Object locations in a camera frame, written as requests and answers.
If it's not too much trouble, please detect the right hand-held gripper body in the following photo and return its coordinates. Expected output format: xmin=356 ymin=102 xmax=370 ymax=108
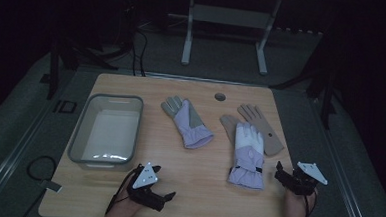
xmin=285 ymin=161 xmax=329 ymax=198

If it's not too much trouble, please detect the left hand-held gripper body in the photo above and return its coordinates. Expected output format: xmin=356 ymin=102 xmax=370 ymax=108
xmin=125 ymin=160 xmax=169 ymax=212

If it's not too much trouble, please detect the purple and white glove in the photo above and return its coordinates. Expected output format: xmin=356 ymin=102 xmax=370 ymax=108
xmin=226 ymin=120 xmax=268 ymax=191

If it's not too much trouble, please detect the purple glove with grey palm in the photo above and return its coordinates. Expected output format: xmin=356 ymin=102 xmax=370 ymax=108
xmin=158 ymin=94 xmax=217 ymax=152

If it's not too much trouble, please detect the grey plastic bin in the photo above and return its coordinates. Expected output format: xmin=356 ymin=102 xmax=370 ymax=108
xmin=66 ymin=92 xmax=146 ymax=173

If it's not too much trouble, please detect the person's right hand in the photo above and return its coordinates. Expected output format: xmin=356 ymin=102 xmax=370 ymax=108
xmin=282 ymin=186 xmax=319 ymax=217

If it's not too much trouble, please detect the person's left hand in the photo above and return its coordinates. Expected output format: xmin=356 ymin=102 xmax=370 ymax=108
xmin=107 ymin=183 xmax=145 ymax=217

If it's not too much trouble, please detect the tan glove with dark button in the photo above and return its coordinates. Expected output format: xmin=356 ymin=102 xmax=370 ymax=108
xmin=234 ymin=103 xmax=287 ymax=158

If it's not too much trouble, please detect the black stand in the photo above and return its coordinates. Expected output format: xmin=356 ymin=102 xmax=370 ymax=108
xmin=267 ymin=29 xmax=344 ymax=131
xmin=40 ymin=37 xmax=120 ymax=105

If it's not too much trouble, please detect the grey tape piece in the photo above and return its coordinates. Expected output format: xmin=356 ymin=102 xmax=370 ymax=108
xmin=39 ymin=179 xmax=63 ymax=194

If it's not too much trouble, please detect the white metal stand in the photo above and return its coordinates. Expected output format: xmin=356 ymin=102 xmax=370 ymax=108
xmin=180 ymin=0 xmax=283 ymax=77

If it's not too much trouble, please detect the right hand-held gripper cable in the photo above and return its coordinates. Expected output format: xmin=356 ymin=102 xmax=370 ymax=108
xmin=302 ymin=190 xmax=319 ymax=217

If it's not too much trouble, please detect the hand-held gripper cable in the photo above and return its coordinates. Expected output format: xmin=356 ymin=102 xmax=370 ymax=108
xmin=104 ymin=165 xmax=142 ymax=217
xmin=302 ymin=190 xmax=319 ymax=217

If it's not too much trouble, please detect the left hand-held gripper cable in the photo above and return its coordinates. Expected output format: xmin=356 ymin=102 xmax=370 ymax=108
xmin=104 ymin=165 xmax=142 ymax=217

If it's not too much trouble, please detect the black looped cable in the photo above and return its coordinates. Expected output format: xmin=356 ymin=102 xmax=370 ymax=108
xmin=26 ymin=154 xmax=58 ymax=183

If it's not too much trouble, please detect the black floor cable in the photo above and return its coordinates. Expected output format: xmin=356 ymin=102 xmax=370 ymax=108
xmin=128 ymin=26 xmax=150 ymax=78

